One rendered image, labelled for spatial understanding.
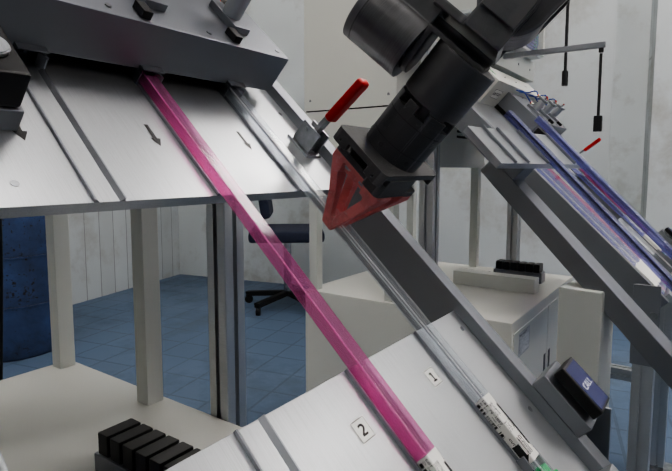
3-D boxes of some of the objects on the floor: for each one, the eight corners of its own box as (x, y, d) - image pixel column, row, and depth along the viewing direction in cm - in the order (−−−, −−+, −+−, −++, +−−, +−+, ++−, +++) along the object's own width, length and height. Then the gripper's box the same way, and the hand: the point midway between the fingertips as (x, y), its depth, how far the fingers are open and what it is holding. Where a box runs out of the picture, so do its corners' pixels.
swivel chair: (342, 298, 408) (342, 143, 397) (316, 321, 345) (315, 138, 334) (260, 292, 427) (258, 144, 416) (220, 313, 364) (217, 140, 353)
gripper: (431, 126, 41) (320, 256, 48) (478, 133, 49) (378, 244, 56) (376, 70, 43) (278, 203, 50) (430, 86, 51) (340, 198, 59)
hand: (336, 219), depth 53 cm, fingers closed
